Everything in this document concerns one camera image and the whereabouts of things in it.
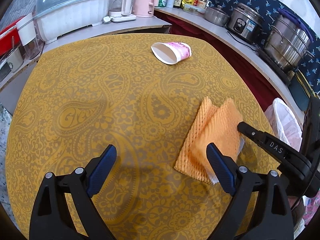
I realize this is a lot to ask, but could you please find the white lidded container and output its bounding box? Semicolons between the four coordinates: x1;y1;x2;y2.
16;13;40;60

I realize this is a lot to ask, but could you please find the small steel pot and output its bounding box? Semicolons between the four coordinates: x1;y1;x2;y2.
204;5;230;27

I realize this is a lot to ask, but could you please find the red cabinet curtain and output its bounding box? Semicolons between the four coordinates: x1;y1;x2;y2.
155;11;280;111

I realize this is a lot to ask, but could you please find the orange foam net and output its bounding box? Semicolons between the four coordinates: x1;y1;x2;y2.
174;97;245;184

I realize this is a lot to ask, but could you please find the blue floral cloth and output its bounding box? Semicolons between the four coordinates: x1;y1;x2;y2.
209;0;319;94

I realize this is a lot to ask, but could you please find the pink paper cup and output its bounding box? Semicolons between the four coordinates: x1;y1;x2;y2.
151;42;192;65

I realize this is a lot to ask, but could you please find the black induction cooker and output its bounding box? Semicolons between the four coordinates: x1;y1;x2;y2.
258;48;291;87

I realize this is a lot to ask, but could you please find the white glass kettle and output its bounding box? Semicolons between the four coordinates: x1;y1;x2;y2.
103;0;137;23

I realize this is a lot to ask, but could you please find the white lined trash bin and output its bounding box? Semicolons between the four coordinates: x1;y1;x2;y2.
264;98;302;151

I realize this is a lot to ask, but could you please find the yellow patterned tablecloth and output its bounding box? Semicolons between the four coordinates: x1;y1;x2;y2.
5;34;272;239

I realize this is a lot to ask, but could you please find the blue yellow basin stack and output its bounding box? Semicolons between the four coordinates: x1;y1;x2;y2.
289;70;319;112

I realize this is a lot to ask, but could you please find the red plastic basket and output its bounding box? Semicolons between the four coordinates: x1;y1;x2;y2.
0;17;22;56

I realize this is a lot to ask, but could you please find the steel rice cooker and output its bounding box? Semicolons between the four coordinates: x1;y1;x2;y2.
226;3;264;43

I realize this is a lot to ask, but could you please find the large steel steamer pot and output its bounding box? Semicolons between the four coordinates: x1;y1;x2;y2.
264;9;314;73

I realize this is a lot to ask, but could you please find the white dish rack box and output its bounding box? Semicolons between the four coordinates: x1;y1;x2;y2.
34;0;109;43

